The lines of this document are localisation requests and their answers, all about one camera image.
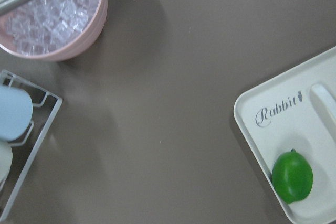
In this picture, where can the pink ice bowl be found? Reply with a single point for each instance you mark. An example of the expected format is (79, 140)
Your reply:
(52, 30)

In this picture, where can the white wire cup rack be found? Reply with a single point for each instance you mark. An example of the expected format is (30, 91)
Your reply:
(25, 148)

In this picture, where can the green lime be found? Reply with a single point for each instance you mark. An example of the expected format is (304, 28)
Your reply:
(292, 177)

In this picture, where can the light blue cup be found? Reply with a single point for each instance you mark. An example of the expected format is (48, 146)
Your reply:
(16, 112)

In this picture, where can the white cup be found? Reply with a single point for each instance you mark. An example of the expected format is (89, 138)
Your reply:
(6, 156)

